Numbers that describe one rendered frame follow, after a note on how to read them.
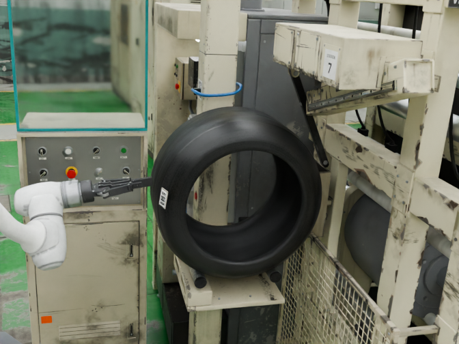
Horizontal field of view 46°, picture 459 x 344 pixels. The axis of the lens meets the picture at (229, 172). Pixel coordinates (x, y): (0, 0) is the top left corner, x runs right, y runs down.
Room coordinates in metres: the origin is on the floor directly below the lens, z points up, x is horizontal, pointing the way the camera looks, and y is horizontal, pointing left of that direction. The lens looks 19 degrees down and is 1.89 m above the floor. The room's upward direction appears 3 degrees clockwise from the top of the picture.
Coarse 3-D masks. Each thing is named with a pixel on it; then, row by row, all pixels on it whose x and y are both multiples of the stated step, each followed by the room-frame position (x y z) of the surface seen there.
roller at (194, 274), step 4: (192, 268) 1.74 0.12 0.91; (192, 272) 1.72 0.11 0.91; (196, 272) 1.71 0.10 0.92; (200, 272) 1.70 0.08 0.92; (192, 276) 1.71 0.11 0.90; (196, 276) 1.68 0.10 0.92; (200, 276) 1.68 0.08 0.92; (204, 276) 1.69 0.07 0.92; (196, 280) 1.67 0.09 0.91; (200, 280) 1.67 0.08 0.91; (204, 280) 1.67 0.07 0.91; (196, 284) 1.66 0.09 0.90; (200, 284) 1.67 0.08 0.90; (204, 284) 1.67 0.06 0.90; (200, 288) 1.67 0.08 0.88
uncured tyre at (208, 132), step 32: (192, 128) 1.76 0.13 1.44; (224, 128) 1.69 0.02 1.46; (256, 128) 1.71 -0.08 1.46; (160, 160) 1.77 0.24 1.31; (192, 160) 1.64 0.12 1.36; (288, 160) 1.71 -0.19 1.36; (160, 192) 1.65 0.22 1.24; (288, 192) 2.01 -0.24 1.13; (320, 192) 1.78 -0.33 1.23; (160, 224) 1.65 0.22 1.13; (192, 224) 1.92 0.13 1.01; (256, 224) 1.99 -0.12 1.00; (288, 224) 1.92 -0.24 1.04; (192, 256) 1.64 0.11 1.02; (224, 256) 1.86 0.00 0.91; (256, 256) 1.84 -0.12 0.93; (288, 256) 1.74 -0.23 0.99
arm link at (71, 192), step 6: (72, 180) 1.67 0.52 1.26; (66, 186) 1.63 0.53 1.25; (72, 186) 1.63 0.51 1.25; (78, 186) 1.64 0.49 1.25; (66, 192) 1.62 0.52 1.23; (72, 192) 1.62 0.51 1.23; (78, 192) 1.63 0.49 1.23; (66, 198) 1.61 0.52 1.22; (72, 198) 1.62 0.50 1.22; (78, 198) 1.62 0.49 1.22; (66, 204) 1.61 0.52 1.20; (72, 204) 1.62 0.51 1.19; (78, 204) 1.63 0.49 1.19
